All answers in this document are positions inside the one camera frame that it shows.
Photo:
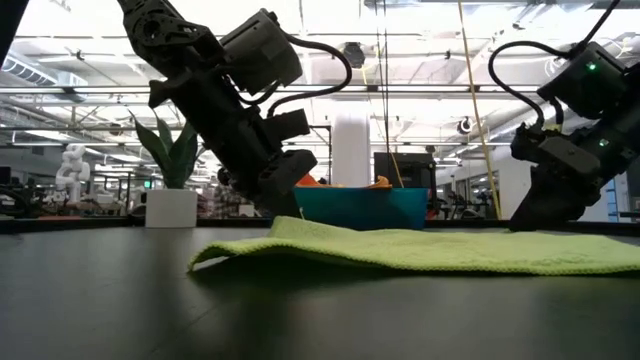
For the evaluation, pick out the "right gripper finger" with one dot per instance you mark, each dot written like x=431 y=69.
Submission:
x=545 y=210

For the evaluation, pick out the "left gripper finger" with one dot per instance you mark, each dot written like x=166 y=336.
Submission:
x=282 y=205

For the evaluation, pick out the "orange microfiber towel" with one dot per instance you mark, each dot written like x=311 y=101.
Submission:
x=320 y=184

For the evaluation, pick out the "green microfiber towel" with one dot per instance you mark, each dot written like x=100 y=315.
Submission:
x=425 y=250

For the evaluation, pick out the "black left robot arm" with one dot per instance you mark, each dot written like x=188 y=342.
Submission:
x=165 y=35

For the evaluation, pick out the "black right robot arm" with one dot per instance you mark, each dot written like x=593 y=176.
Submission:
x=632 y=95

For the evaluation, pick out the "blue plastic bin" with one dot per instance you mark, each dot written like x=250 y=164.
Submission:
x=365 y=207

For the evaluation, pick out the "potted artificial green plant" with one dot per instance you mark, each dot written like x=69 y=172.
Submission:
x=170 y=207

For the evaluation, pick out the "black computer case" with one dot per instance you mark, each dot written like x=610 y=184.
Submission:
x=415 y=170

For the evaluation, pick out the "black metal frame stand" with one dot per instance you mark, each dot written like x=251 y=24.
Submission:
x=325 y=150

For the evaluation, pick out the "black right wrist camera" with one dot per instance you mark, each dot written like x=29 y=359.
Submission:
x=582 y=82

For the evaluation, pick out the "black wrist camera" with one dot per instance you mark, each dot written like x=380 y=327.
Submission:
x=262 y=50
x=582 y=82

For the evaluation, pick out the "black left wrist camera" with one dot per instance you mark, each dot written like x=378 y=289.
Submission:
x=262 y=50

